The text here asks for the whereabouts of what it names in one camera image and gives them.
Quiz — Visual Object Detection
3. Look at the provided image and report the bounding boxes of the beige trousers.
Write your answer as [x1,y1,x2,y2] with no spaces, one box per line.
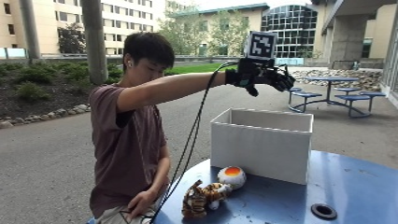
[94,203,158,224]

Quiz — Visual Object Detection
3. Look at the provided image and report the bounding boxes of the blue picnic table with seats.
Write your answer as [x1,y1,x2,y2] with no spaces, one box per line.
[288,76,389,119]

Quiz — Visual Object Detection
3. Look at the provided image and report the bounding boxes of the white marker cube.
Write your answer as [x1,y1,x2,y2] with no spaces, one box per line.
[244,31,279,61]

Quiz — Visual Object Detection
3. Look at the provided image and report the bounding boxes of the green lawn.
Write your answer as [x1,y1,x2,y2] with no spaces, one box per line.
[164,63,239,77]

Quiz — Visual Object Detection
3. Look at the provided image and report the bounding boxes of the tiger soft toy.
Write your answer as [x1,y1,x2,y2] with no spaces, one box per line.
[180,179,235,218]

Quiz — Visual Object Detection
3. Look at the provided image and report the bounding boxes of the glass-fronted building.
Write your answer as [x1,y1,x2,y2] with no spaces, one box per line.
[260,4,319,59]

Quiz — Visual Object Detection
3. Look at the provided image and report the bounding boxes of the green trees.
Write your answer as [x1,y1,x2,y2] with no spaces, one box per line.
[160,4,252,58]

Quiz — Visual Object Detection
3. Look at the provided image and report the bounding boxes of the maroon t-shirt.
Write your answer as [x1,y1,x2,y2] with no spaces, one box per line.
[87,83,170,218]

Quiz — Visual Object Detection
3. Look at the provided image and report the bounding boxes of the bed of grey rocks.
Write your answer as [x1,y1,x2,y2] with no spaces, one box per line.
[291,68,384,91]

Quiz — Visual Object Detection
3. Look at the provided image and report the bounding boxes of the white open box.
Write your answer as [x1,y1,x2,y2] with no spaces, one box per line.
[210,107,315,186]

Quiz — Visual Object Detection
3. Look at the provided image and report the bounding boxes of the concrete pillar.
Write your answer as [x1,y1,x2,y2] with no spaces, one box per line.
[329,15,371,70]

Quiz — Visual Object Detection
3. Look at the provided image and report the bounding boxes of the green-roofed building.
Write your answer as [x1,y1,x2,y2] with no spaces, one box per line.
[166,3,272,57]

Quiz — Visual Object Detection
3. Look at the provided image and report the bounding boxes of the the person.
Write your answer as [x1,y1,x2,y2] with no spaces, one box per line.
[87,32,297,224]

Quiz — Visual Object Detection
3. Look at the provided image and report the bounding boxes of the white egg soft toy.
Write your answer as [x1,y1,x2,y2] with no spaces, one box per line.
[218,165,248,190]

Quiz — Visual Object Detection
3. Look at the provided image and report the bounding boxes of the row of border stones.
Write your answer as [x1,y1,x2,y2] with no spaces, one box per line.
[0,104,92,130]

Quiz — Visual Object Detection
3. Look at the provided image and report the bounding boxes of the beige building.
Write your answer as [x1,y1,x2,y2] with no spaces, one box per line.
[0,0,167,57]

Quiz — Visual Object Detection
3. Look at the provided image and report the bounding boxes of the thick grey pole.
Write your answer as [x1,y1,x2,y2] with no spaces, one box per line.
[80,0,110,86]

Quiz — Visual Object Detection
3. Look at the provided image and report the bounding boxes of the dark tree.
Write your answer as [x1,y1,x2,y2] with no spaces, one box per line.
[58,22,87,54]

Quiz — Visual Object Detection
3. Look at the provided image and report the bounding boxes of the bed of green shrubs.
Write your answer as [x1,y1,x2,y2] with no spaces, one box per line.
[0,61,124,101]

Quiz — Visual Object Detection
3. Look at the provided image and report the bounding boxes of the thin grey pole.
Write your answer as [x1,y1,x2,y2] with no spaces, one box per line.
[18,0,43,60]

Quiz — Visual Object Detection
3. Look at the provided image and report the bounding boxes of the black cable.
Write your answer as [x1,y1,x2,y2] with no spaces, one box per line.
[148,61,240,224]

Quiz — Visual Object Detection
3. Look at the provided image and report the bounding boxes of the black table hole ring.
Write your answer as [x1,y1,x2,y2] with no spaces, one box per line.
[311,203,339,220]

